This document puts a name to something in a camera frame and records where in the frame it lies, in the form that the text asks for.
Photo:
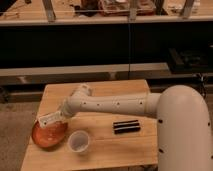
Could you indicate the cluttered items on bench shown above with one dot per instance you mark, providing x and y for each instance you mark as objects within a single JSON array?
[{"x": 114, "y": 7}]

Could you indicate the long wooden shelf bench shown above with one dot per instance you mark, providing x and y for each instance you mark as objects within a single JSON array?
[{"x": 61, "y": 12}]

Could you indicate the black case on shelf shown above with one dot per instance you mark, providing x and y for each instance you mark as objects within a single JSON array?
[{"x": 190, "y": 61}]

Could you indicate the black striped eraser block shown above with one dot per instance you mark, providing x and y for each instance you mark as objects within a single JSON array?
[{"x": 126, "y": 126}]

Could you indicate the clear plastic cup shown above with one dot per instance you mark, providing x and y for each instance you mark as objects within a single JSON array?
[{"x": 78, "y": 142}]

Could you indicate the orange ceramic bowl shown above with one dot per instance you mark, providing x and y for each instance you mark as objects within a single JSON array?
[{"x": 49, "y": 136}]

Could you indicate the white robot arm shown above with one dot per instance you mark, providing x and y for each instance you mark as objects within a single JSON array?
[{"x": 184, "y": 133}]

